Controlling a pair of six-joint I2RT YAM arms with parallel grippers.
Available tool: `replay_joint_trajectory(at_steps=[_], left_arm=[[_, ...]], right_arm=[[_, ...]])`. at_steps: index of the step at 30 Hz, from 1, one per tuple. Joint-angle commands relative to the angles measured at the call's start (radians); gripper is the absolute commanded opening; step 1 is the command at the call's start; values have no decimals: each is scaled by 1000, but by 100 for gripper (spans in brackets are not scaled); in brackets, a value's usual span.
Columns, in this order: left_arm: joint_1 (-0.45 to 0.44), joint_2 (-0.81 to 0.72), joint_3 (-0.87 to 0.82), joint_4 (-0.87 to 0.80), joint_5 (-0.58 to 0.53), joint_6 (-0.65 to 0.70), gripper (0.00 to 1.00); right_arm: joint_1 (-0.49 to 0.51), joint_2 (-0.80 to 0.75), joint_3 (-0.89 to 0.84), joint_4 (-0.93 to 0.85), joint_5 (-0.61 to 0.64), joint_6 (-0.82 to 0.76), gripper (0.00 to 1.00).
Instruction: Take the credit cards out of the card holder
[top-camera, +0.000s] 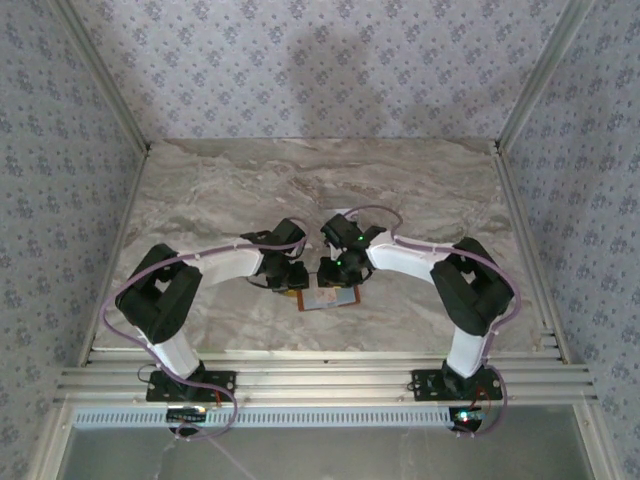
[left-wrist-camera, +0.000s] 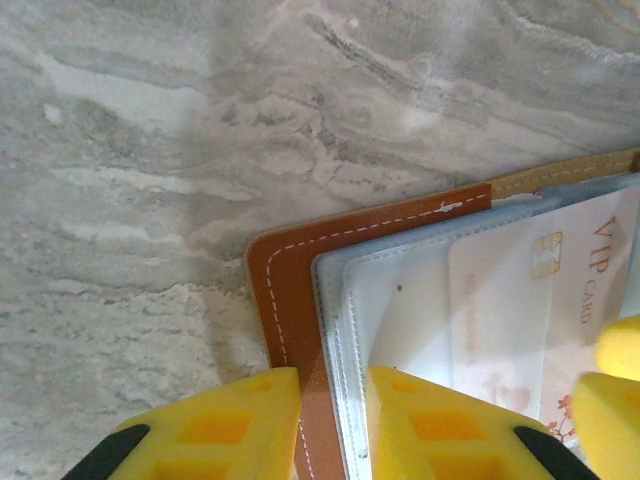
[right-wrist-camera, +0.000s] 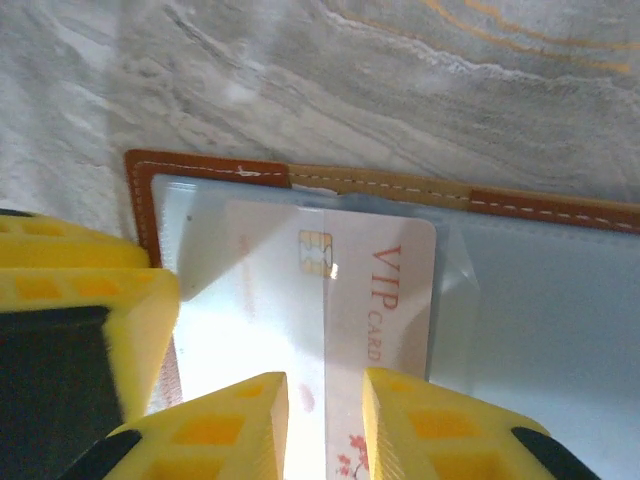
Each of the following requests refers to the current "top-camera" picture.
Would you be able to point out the aluminium corner post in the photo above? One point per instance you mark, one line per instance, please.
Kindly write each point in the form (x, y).
(102, 75)
(544, 75)

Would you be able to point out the grey metal sheet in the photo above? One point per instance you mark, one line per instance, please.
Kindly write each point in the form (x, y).
(350, 457)

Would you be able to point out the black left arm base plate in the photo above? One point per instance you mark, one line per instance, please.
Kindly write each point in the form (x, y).
(225, 382)

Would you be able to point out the aluminium frame leg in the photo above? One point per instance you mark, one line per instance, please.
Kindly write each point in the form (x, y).
(595, 445)
(52, 445)

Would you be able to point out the aluminium extrusion base frame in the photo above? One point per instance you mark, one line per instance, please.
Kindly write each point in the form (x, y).
(325, 380)

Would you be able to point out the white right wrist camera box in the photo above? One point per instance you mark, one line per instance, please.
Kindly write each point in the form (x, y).
(328, 250)

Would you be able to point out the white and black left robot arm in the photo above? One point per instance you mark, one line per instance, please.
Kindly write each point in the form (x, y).
(175, 355)

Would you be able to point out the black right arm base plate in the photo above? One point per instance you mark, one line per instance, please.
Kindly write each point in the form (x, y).
(425, 385)

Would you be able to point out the brown leather card holder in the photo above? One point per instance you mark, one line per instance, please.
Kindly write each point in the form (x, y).
(301, 301)

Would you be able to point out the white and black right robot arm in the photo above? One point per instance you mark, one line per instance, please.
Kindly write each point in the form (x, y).
(465, 355)

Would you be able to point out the aluminium side rail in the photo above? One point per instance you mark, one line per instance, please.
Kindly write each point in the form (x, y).
(522, 240)
(119, 240)

